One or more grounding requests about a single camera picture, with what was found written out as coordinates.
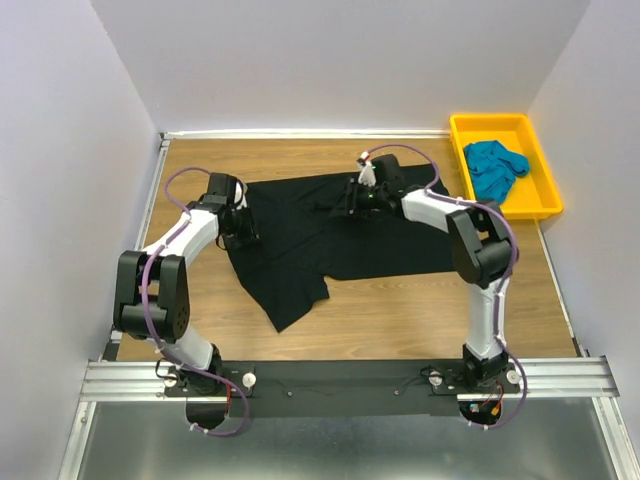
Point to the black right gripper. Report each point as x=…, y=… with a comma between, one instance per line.
x=352, y=188

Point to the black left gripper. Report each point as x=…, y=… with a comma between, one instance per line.
x=250, y=229

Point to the black t shirt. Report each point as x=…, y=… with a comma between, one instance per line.
x=302, y=243

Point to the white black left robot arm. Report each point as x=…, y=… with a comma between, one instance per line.
x=152, y=300

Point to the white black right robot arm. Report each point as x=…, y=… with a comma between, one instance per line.
x=483, y=246

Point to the teal t shirt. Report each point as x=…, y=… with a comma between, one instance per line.
x=494, y=169

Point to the yellow plastic bin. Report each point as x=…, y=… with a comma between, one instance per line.
x=532, y=197

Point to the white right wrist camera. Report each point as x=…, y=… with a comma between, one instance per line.
x=366, y=175

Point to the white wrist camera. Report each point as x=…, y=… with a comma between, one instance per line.
x=239, y=200
x=366, y=175

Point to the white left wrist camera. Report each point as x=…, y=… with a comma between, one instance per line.
x=239, y=200

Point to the aluminium back edge rail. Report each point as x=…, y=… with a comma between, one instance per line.
x=293, y=133

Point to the black mounting base plate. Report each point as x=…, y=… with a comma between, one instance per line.
x=351, y=388

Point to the aluminium left side rail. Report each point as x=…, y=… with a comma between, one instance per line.
x=142, y=221

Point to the aluminium front frame rail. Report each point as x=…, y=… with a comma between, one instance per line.
x=547, y=378

